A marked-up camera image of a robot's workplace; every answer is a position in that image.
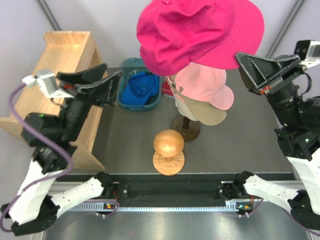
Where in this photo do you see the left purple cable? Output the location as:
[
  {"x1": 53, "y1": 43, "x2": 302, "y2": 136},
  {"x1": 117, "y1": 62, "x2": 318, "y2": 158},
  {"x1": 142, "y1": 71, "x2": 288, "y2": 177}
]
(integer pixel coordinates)
[{"x1": 0, "y1": 83, "x2": 121, "y2": 232}]

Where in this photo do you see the aluminium corner post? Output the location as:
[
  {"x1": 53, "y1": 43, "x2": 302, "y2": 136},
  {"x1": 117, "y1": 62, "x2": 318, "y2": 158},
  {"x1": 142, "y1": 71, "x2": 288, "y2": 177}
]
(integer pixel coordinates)
[
  {"x1": 266, "y1": 0, "x2": 307, "y2": 58},
  {"x1": 36, "y1": 0, "x2": 62, "y2": 31}
]

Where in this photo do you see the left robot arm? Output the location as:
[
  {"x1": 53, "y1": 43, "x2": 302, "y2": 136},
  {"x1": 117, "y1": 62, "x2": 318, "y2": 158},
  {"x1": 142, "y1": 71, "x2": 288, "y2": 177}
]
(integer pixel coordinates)
[{"x1": 0, "y1": 63, "x2": 123, "y2": 236}]

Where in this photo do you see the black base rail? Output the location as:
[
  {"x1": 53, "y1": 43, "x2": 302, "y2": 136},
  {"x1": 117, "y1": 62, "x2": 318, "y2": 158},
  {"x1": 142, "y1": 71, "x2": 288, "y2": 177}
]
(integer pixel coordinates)
[{"x1": 84, "y1": 181, "x2": 253, "y2": 201}]

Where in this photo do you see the round wooden hat stand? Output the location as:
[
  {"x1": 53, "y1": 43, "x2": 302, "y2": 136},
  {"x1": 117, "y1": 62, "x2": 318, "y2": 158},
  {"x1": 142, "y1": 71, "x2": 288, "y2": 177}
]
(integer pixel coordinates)
[{"x1": 152, "y1": 129, "x2": 185, "y2": 176}]

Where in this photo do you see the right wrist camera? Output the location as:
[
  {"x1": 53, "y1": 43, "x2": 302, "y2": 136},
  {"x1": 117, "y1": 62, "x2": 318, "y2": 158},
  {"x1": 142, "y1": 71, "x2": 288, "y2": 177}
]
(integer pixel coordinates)
[{"x1": 294, "y1": 40, "x2": 320, "y2": 68}]

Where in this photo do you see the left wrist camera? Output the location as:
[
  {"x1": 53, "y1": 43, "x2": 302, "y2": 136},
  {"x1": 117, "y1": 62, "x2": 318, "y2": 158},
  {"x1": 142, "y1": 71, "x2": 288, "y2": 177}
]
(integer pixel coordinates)
[{"x1": 22, "y1": 69, "x2": 74, "y2": 99}]

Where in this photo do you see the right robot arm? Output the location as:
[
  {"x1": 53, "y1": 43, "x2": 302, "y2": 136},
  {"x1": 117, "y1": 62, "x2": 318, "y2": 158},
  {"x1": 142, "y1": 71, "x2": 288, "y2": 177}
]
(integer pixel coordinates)
[{"x1": 217, "y1": 52, "x2": 320, "y2": 231}]

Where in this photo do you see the pink cap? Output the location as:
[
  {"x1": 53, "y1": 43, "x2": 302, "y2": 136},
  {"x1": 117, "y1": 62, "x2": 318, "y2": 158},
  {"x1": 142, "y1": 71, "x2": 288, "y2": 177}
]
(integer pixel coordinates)
[
  {"x1": 167, "y1": 79, "x2": 190, "y2": 102},
  {"x1": 167, "y1": 62, "x2": 234, "y2": 111}
]

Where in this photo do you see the blue cap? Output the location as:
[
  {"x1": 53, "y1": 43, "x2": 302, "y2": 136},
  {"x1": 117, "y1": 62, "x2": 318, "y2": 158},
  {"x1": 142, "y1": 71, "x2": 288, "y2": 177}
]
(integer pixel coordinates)
[{"x1": 121, "y1": 71, "x2": 160, "y2": 106}]

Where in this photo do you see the cream mannequin head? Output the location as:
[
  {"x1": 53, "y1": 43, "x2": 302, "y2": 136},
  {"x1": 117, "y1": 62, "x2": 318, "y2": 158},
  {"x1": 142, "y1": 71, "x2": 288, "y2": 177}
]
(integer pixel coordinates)
[{"x1": 175, "y1": 99, "x2": 198, "y2": 122}]

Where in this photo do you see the dark wooden stand base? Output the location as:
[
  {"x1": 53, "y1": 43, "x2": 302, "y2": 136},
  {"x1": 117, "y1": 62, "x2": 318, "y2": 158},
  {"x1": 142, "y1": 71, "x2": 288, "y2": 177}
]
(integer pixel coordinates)
[{"x1": 170, "y1": 115, "x2": 201, "y2": 142}]

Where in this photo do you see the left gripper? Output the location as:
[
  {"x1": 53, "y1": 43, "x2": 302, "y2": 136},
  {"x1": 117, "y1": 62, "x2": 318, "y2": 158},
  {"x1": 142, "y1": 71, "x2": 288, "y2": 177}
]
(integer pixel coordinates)
[{"x1": 57, "y1": 63, "x2": 125, "y2": 142}]

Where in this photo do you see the left aluminium corner post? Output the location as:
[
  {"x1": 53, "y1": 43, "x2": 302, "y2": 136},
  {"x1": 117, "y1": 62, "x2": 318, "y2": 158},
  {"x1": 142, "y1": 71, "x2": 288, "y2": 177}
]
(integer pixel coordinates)
[{"x1": 36, "y1": 0, "x2": 62, "y2": 31}]

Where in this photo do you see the khaki cap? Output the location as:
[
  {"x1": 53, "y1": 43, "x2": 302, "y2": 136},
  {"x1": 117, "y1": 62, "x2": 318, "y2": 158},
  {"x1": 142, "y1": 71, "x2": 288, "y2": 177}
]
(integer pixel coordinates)
[{"x1": 166, "y1": 76, "x2": 227, "y2": 126}]

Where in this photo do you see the teal plastic bin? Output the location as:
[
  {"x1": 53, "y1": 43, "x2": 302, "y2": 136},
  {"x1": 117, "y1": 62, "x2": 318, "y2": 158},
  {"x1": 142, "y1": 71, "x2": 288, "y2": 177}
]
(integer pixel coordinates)
[{"x1": 116, "y1": 57, "x2": 163, "y2": 111}]

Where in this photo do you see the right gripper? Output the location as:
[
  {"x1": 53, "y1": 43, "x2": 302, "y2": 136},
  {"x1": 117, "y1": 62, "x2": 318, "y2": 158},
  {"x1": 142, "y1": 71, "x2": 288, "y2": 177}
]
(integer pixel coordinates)
[{"x1": 230, "y1": 52, "x2": 304, "y2": 126}]

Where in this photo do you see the grey cable duct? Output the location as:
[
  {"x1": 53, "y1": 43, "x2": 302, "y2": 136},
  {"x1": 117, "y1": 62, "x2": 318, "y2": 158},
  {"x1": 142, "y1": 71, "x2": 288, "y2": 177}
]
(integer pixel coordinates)
[{"x1": 70, "y1": 201, "x2": 253, "y2": 213}]

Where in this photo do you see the magenta cap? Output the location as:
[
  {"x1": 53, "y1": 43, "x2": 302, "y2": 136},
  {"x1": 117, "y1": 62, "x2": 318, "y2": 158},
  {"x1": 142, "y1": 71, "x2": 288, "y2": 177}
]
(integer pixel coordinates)
[{"x1": 136, "y1": 0, "x2": 265, "y2": 76}]

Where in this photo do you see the wooden shelf box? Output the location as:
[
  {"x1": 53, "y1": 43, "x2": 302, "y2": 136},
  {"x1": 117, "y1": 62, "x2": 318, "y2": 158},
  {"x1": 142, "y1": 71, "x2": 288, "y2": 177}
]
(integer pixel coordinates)
[{"x1": 15, "y1": 31, "x2": 105, "y2": 170}]

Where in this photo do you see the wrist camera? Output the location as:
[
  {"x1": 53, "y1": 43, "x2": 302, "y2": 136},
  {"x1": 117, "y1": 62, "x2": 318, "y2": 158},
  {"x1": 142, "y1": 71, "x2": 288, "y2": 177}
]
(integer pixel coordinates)
[
  {"x1": 294, "y1": 40, "x2": 320, "y2": 68},
  {"x1": 22, "y1": 69, "x2": 74, "y2": 99}
]

